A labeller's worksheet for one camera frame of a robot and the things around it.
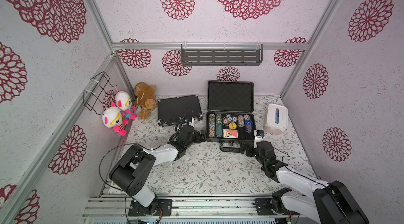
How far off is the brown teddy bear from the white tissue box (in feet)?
2.46

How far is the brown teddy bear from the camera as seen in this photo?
3.45ft

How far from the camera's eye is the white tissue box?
968 mm
